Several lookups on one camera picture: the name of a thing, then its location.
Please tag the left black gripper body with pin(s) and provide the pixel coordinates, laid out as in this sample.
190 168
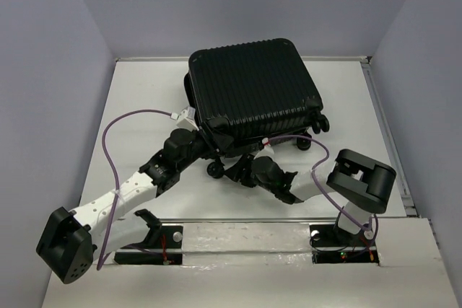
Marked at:
198 151

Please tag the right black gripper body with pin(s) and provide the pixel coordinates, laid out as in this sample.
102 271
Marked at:
266 185

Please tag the black hard-shell suitcase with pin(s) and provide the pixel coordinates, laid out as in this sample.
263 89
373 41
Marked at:
252 91

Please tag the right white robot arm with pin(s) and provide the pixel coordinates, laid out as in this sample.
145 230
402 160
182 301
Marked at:
359 187

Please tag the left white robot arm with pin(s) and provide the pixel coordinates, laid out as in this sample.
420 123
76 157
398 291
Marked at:
72 240

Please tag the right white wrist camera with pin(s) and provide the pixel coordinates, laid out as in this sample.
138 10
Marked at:
267 149

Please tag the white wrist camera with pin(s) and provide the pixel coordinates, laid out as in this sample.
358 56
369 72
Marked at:
186 119
267 149

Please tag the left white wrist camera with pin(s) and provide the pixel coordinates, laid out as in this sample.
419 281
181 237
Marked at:
186 119

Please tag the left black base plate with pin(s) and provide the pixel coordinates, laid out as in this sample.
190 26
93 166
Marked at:
165 249

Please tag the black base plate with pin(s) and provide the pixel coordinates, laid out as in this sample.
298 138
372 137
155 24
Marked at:
332 245
165 249

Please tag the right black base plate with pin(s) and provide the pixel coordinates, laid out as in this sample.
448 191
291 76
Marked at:
332 245

